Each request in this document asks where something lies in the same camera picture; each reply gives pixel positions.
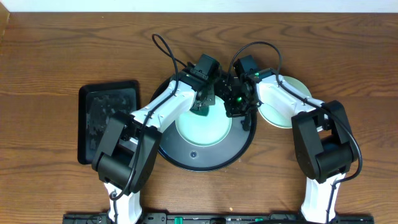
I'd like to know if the green sponge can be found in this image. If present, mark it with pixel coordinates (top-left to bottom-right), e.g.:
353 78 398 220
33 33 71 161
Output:
193 106 210 116

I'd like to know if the mint plate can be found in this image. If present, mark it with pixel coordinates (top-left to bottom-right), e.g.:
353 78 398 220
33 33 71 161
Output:
175 96 232 147

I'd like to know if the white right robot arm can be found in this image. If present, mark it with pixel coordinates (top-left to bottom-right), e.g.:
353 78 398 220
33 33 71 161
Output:
216 72 363 223

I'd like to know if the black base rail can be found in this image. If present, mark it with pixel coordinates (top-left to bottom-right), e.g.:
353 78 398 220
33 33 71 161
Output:
62 213 374 224

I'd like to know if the round black tray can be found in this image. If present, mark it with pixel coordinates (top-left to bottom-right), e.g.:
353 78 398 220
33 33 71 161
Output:
148 78 257 172

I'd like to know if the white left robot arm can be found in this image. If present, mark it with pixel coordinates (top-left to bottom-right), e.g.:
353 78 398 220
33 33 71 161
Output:
91 76 215 223

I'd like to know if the rectangular black tray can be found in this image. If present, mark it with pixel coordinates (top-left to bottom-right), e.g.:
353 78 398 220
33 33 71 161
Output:
77 80 140 165

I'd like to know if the green plate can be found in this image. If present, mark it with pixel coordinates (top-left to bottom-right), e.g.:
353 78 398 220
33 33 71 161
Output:
259 76 300 129

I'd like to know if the yellow plate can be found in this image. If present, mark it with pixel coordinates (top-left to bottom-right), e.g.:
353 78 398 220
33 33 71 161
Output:
297 82 312 97

